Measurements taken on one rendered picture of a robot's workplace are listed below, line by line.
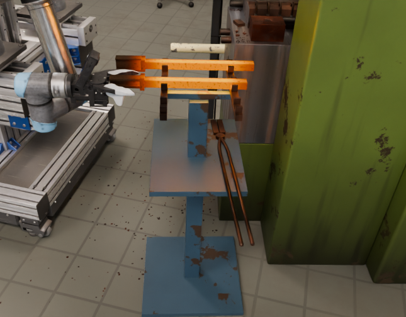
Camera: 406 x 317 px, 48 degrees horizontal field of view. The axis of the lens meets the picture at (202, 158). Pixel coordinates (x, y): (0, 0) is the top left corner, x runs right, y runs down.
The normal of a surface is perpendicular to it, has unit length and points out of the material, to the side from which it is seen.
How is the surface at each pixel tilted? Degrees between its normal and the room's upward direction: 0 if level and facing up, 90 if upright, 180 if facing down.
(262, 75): 90
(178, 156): 0
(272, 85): 90
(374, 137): 90
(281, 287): 0
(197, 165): 0
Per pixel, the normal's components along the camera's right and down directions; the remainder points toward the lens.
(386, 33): 0.02, 0.62
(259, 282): 0.04, -0.78
